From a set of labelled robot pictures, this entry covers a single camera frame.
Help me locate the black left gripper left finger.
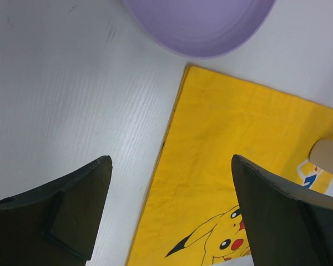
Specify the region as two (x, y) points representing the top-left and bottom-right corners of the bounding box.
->
(0, 156), (112, 265)

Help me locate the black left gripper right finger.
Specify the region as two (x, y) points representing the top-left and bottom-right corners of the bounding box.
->
(231, 155), (333, 265)

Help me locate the yellow Pikachu placemat cloth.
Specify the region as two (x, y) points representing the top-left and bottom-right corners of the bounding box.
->
(127, 65), (333, 265)

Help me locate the lilac plastic plate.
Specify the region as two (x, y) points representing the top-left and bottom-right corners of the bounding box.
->
(123, 0), (275, 59)

